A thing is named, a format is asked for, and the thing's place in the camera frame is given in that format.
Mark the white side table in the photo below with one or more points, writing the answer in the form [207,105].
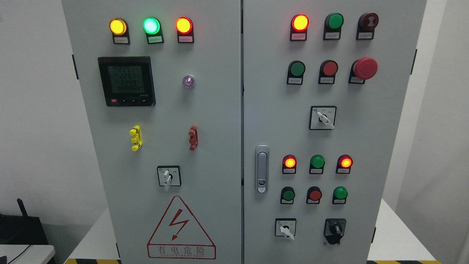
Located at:
[35,254]

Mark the red push button upper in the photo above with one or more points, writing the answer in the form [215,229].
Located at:
[327,72]

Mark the green push button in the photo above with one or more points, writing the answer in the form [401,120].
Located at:
[295,73]
[287,195]
[339,195]

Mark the black digital power meter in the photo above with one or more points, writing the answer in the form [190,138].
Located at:
[127,81]

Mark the green indicator top right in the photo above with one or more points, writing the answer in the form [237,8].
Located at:
[332,26]

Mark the grey electrical control cabinet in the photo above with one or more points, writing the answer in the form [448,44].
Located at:
[241,99]

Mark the red lit indicator top right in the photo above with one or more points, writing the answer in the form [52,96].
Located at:
[299,26]

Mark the green push button upper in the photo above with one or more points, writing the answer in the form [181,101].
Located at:
[295,73]

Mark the black knob selector switch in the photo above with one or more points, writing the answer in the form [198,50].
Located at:
[334,230]

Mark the small purple clear indicator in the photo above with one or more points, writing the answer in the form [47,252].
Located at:
[188,81]

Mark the red lit indicator lower left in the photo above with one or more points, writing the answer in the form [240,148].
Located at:
[289,164]

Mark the red lit indicator light left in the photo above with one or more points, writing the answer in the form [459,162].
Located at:
[185,30]

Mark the red push button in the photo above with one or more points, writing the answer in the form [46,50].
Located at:
[327,72]
[314,195]

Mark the green lit indicator light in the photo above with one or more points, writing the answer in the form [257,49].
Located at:
[153,30]

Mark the door rotary switch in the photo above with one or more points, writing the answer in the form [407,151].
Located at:
[169,176]

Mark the upper right rotary switch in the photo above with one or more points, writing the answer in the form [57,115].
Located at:
[322,117]

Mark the dark red buzzer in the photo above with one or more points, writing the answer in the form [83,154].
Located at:
[366,26]

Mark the red emergency stop mushroom button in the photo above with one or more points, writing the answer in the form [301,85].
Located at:
[362,69]

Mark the silver door latch handle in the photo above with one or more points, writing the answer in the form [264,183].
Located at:
[262,168]

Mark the red lit indicator lower right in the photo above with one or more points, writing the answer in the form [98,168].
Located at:
[344,164]

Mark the black device with antenna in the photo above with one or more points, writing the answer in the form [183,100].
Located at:
[21,230]

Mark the yellow indicator light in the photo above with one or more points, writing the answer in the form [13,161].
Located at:
[119,29]

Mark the yellow terminal connector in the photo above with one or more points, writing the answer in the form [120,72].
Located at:
[136,137]

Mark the green push button lower right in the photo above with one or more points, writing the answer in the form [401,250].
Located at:
[339,195]

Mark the green push button lower left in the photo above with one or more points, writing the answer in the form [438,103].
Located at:
[287,195]

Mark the red push button lower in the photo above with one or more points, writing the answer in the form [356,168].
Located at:
[314,195]

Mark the red electric hazard warning sticker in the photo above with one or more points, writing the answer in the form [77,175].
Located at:
[179,235]

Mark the green indicator lower middle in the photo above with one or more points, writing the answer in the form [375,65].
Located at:
[317,164]

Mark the lower white rotary switch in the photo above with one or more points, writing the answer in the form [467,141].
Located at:
[285,227]

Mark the red terminal connector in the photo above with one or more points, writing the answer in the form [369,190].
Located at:
[193,138]

